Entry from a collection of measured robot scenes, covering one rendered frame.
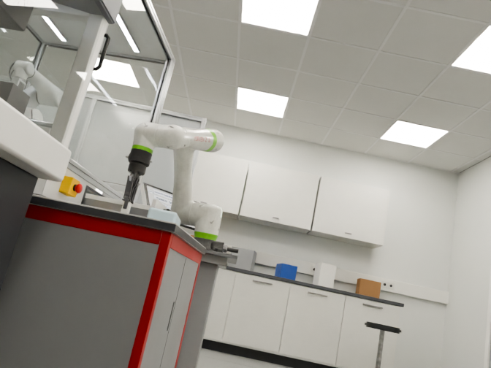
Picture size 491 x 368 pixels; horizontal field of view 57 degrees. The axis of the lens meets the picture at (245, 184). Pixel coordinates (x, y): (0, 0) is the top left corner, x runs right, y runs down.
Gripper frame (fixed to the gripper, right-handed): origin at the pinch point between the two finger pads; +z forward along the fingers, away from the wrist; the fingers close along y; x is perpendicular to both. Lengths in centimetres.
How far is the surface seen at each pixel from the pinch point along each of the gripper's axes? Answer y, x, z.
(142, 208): -12.2, 3.7, -3.8
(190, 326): -43, 34, 44
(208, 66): -235, -23, -197
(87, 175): -11.6, -24.5, -13.3
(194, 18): -155, -31, -197
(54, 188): 12.5, -26.4, -0.9
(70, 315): 46, 6, 41
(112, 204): -13.3, -10.4, -3.1
